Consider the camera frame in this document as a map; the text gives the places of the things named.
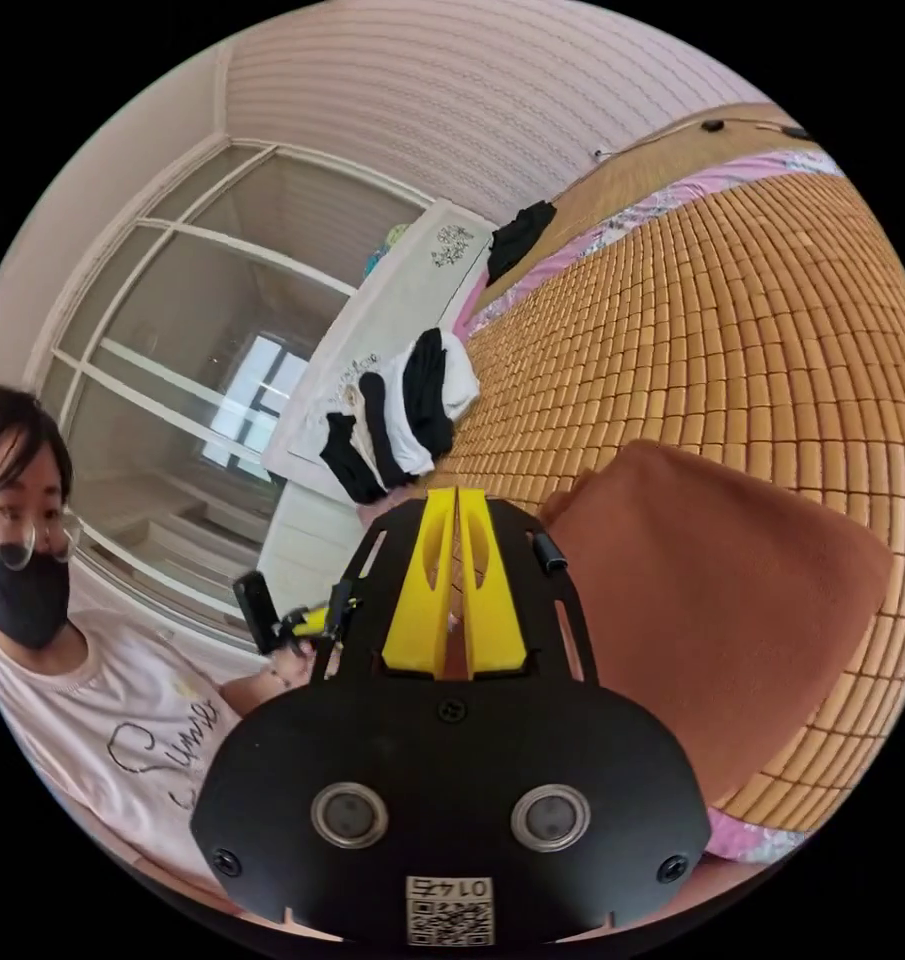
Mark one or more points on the brown pants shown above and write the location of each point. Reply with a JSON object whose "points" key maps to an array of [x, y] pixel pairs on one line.
{"points": [[707, 600]]}

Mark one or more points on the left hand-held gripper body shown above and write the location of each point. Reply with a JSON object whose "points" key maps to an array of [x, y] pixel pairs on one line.
{"points": [[339, 611]]}

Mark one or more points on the pile of clothes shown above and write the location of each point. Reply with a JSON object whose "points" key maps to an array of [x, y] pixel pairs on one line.
{"points": [[414, 405]]}

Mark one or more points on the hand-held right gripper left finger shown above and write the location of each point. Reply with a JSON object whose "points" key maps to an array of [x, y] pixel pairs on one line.
{"points": [[414, 615]]}

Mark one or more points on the person's left hand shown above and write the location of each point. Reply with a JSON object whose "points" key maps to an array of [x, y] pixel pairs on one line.
{"points": [[294, 667]]}

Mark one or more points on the black garment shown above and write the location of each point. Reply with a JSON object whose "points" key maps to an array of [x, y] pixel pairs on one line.
{"points": [[518, 236]]}

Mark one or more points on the person's body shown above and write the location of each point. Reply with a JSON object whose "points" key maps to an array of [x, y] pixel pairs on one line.
{"points": [[84, 720]]}

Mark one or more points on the bed with woven mat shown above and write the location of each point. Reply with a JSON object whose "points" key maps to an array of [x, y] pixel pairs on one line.
{"points": [[722, 315]]}

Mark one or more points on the window with white frame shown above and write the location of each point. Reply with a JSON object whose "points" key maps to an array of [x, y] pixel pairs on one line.
{"points": [[174, 337]]}

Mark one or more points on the person's left forearm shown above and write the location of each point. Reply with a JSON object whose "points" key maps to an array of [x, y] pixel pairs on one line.
{"points": [[253, 691]]}

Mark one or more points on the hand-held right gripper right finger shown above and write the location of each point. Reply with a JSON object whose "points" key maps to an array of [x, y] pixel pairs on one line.
{"points": [[497, 622]]}

